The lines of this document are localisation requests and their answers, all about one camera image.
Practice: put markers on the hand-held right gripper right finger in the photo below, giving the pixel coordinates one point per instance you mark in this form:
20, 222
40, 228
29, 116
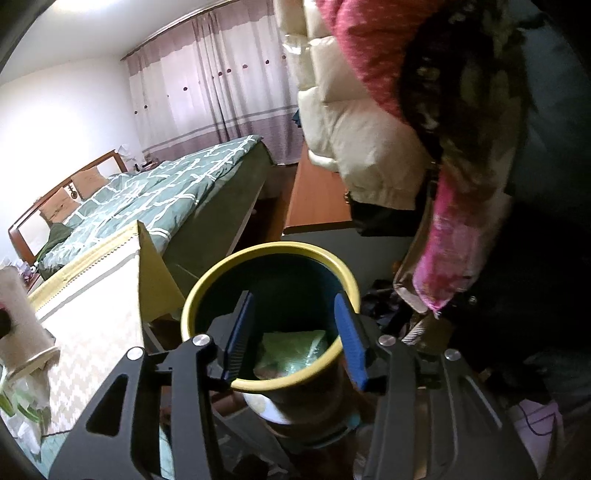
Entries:
353, 341

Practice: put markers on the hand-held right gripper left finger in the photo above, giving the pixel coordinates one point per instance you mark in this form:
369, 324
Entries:
238, 332

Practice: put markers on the yellow rimmed trash bin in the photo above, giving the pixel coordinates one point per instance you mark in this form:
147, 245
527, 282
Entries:
277, 249

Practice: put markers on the pale green plastic packet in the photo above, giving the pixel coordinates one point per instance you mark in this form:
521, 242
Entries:
295, 350

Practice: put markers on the beige bag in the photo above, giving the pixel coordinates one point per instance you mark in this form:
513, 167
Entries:
415, 258

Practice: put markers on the dark green bed base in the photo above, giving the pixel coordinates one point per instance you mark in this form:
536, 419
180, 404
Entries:
217, 221

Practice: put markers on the black bag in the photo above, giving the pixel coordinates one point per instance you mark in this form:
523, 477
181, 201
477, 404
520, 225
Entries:
383, 217

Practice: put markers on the wooden desk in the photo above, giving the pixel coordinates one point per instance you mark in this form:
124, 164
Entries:
314, 198

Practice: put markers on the table with chevron tablecloth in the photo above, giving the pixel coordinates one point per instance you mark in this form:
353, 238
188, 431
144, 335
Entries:
92, 300

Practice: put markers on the bed with green quilt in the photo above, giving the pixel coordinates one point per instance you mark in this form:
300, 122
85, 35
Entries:
152, 194

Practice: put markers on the white puffer jacket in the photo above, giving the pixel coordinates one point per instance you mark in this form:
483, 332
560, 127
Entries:
360, 138

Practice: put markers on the dark green pillow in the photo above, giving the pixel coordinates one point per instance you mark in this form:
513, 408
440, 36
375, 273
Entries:
55, 235

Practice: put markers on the pale pink cloth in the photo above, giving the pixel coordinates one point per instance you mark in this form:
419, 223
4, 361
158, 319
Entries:
545, 424

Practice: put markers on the wooden bed headboard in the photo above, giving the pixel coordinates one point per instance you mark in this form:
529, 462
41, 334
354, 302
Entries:
60, 203

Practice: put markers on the blue clothes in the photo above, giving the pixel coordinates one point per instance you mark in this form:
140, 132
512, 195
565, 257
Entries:
297, 119

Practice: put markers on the clear plastic bag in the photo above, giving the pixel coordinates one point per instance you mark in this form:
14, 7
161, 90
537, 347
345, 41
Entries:
23, 406

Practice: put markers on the mauve and white curtain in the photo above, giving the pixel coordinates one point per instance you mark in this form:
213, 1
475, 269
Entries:
207, 69

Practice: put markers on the dark coat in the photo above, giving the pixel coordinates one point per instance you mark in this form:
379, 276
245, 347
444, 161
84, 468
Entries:
554, 138

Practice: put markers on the pink dotted cloth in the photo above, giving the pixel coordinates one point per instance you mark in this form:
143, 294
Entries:
369, 55

